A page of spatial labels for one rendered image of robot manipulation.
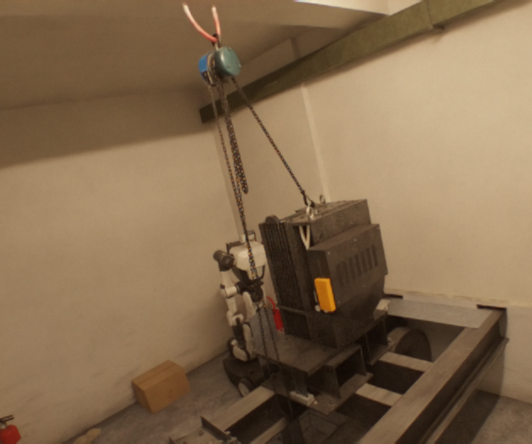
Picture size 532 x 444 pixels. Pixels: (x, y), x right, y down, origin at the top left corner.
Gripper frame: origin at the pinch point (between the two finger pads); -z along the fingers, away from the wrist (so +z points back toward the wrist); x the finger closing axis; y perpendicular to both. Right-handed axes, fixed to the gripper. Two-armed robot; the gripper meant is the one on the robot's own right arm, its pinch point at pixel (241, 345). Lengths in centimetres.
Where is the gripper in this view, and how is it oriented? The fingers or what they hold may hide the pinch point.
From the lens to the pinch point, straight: 334.2
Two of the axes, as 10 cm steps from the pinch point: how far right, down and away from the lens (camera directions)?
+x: 5.0, 0.2, -8.6
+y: 8.4, -2.5, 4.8
